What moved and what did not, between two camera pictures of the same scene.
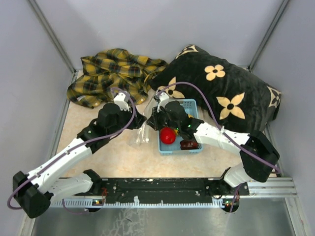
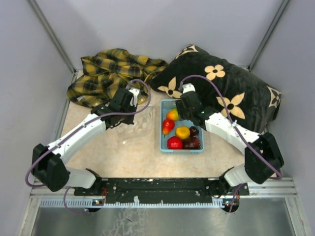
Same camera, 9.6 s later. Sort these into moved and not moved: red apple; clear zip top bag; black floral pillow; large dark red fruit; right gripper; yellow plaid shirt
Moved: right gripper; red apple; clear zip top bag
Not moved: yellow plaid shirt; large dark red fruit; black floral pillow
